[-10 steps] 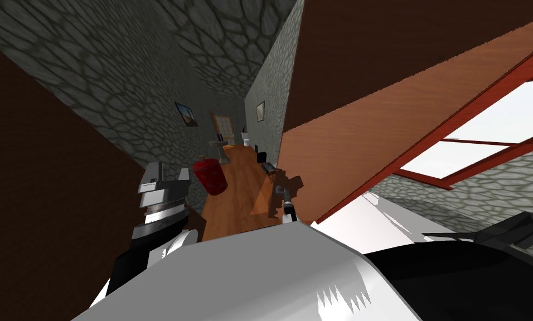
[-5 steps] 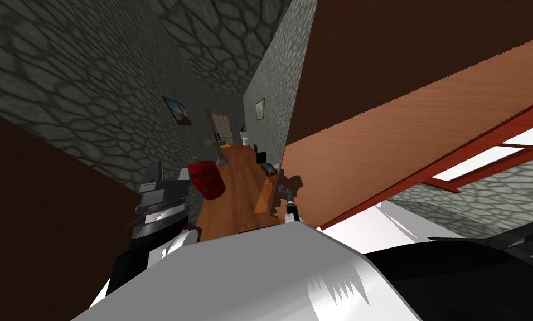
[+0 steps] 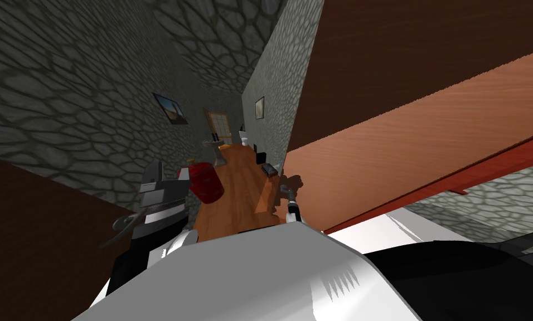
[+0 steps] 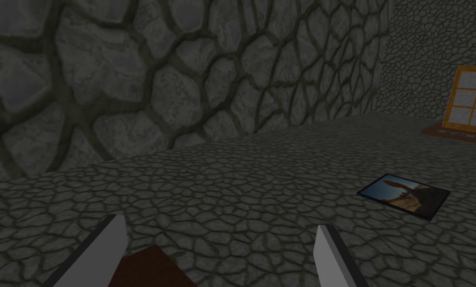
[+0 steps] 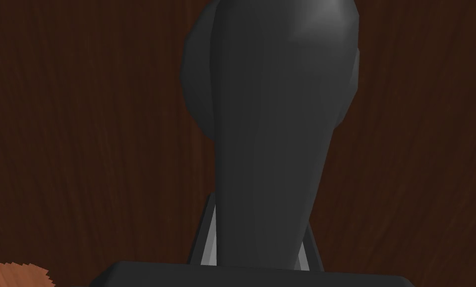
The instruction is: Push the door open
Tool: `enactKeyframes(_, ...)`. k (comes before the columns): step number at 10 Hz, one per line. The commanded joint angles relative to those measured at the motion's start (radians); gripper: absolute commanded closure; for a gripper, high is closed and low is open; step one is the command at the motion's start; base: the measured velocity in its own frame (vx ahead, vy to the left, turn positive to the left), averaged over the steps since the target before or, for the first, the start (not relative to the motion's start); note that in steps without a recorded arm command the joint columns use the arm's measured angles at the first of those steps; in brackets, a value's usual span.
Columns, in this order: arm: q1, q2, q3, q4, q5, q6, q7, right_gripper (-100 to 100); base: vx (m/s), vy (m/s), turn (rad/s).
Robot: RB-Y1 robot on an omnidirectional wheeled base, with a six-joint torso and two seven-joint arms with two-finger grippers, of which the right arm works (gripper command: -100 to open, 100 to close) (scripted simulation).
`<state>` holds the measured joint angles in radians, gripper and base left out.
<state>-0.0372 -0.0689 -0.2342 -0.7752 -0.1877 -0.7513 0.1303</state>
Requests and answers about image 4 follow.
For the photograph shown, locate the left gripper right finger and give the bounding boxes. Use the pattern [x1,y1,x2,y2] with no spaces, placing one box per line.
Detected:
[313,224,370,287]

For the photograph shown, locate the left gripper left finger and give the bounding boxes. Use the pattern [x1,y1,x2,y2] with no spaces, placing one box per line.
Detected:
[42,214,128,287]

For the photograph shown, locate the black framed picture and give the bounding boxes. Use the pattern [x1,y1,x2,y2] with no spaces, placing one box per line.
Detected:
[356,173,451,222]

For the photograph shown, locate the wooden framed window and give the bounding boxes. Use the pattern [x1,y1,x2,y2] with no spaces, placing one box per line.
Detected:
[421,65,476,145]

